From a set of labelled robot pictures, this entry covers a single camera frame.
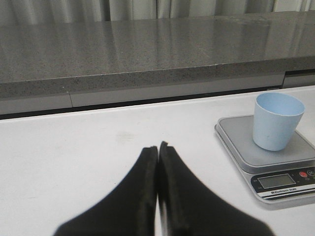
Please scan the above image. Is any grey stone counter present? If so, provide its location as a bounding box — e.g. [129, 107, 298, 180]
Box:
[0, 11, 315, 115]

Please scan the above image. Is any grey curtain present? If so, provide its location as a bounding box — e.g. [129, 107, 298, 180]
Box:
[0, 0, 315, 26]

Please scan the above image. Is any light blue plastic cup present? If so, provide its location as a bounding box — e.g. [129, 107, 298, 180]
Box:
[252, 92, 305, 151]

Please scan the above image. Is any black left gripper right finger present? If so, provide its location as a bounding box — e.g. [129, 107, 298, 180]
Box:
[158, 142, 274, 236]

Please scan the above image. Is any silver digital kitchen scale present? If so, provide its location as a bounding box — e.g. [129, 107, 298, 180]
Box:
[215, 116, 315, 209]

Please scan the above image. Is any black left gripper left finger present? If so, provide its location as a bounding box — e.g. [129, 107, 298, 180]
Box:
[55, 146, 158, 236]

